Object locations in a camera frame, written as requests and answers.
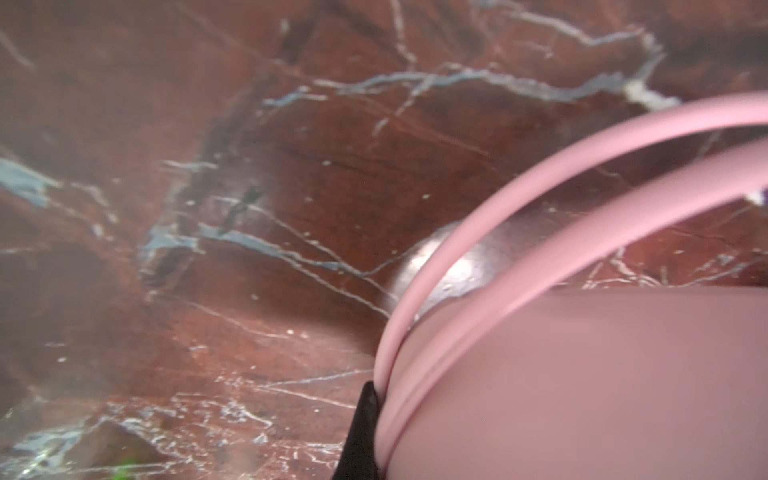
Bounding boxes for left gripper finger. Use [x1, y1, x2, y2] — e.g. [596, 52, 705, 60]
[331, 381, 381, 480]

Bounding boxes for pink headphones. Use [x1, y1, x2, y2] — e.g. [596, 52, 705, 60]
[371, 91, 767, 479]

